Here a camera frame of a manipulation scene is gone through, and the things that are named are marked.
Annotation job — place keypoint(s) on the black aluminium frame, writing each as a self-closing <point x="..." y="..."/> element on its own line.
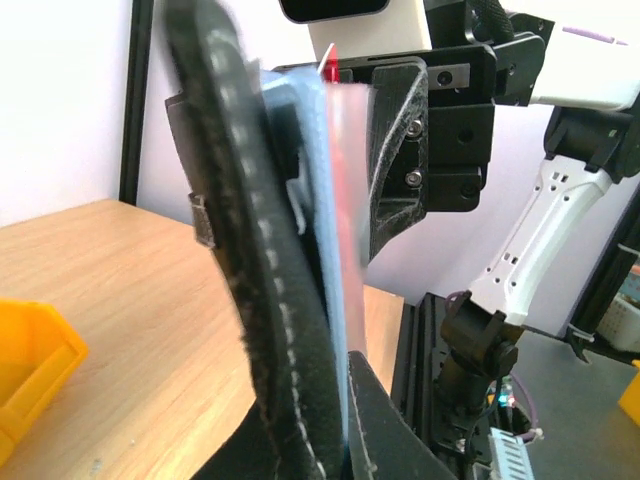
<point x="575" y="60"/>

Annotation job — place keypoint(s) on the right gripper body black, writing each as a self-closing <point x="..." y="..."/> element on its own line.
<point x="442" y="162"/>

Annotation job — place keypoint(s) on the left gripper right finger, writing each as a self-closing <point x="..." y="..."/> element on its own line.
<point x="381" y="445"/>

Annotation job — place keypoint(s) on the white slotted cable duct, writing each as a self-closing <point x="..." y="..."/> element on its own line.
<point x="510" y="459"/>

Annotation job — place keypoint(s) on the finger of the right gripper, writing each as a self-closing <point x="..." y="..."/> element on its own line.
<point x="401" y="97"/>

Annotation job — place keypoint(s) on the red VIP card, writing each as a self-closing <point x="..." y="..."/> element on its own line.
<point x="348" y="118"/>

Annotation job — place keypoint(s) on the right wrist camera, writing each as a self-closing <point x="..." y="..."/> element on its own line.
<point x="361" y="28"/>

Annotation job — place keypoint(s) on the orange plastic sorting bin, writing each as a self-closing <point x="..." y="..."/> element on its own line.
<point x="39" y="352"/>

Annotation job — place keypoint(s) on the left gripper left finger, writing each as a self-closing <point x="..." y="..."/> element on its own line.
<point x="246" y="455"/>

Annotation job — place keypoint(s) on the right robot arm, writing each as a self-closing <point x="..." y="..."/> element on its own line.
<point x="588" y="145"/>

